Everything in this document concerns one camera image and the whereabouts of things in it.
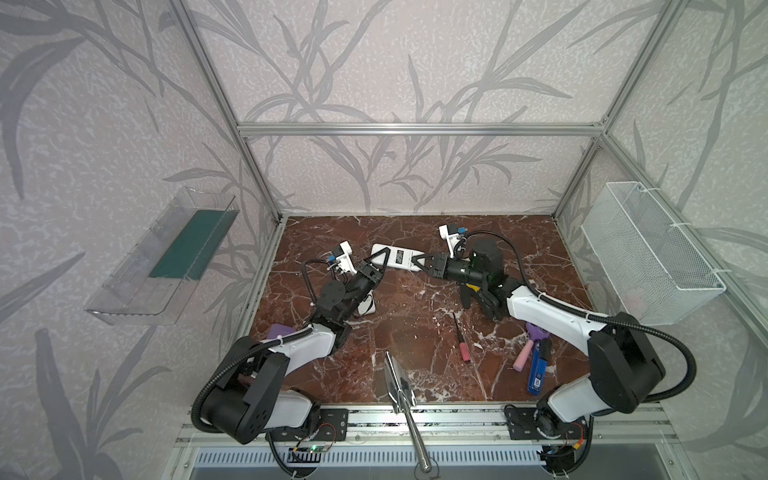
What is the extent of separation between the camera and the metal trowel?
69 cm

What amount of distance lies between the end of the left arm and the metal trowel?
24 cm

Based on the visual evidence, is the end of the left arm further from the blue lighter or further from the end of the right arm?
the blue lighter

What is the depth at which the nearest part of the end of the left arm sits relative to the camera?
63cm
